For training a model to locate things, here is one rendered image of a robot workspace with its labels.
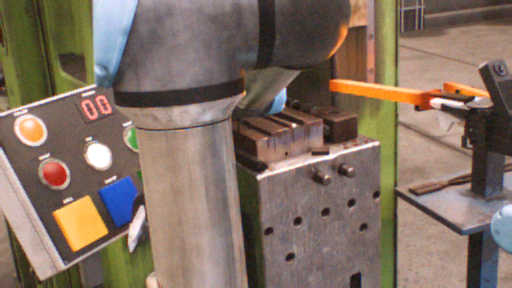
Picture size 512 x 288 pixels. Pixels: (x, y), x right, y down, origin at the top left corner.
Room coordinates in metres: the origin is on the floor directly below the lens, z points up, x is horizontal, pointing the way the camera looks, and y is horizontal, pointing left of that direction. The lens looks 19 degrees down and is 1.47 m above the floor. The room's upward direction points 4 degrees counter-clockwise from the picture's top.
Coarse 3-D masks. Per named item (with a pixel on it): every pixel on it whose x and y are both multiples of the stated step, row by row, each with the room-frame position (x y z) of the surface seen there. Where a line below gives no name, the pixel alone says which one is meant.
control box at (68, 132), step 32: (64, 96) 1.14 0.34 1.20; (96, 96) 1.19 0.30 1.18; (0, 128) 1.02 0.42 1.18; (64, 128) 1.10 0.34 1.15; (96, 128) 1.14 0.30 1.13; (128, 128) 1.19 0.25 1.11; (0, 160) 0.99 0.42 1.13; (32, 160) 1.02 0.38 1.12; (64, 160) 1.06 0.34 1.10; (128, 160) 1.15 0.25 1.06; (0, 192) 1.00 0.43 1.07; (32, 192) 0.98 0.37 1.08; (64, 192) 1.02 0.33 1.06; (96, 192) 1.06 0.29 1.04; (32, 224) 0.96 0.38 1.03; (128, 224) 1.06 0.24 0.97; (32, 256) 0.97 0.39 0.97; (64, 256) 0.94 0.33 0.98
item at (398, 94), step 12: (336, 84) 1.44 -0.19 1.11; (348, 84) 1.40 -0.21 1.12; (360, 84) 1.38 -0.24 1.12; (372, 84) 1.37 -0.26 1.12; (372, 96) 1.33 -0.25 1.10; (384, 96) 1.30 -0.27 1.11; (396, 96) 1.27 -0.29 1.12; (408, 96) 1.24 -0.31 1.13; (420, 96) 1.20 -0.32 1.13; (432, 96) 1.18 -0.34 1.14; (444, 96) 1.16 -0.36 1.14; (456, 96) 1.14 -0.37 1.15; (468, 96) 1.13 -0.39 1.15; (432, 108) 1.18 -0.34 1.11
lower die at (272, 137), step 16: (288, 112) 1.64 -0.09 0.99; (240, 128) 1.56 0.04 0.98; (256, 128) 1.54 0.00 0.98; (272, 128) 1.52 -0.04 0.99; (288, 128) 1.51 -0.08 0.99; (304, 128) 1.53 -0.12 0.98; (320, 128) 1.56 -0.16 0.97; (256, 144) 1.46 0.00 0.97; (272, 144) 1.48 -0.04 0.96; (288, 144) 1.51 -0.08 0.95; (304, 144) 1.53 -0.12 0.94; (320, 144) 1.56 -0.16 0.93; (272, 160) 1.48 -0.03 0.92
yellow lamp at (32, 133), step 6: (24, 120) 1.05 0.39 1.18; (30, 120) 1.06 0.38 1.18; (36, 120) 1.07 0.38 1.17; (24, 126) 1.04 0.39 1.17; (30, 126) 1.05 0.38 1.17; (36, 126) 1.06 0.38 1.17; (24, 132) 1.04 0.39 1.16; (30, 132) 1.04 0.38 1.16; (36, 132) 1.05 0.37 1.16; (42, 132) 1.06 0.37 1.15; (24, 138) 1.03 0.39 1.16; (30, 138) 1.04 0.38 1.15; (36, 138) 1.04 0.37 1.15
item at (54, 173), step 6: (54, 162) 1.04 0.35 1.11; (48, 168) 1.02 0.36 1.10; (54, 168) 1.03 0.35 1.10; (60, 168) 1.04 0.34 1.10; (48, 174) 1.01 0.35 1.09; (54, 174) 1.02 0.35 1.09; (60, 174) 1.03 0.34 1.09; (66, 174) 1.04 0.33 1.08; (48, 180) 1.01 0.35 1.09; (54, 180) 1.01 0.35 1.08; (60, 180) 1.02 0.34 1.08
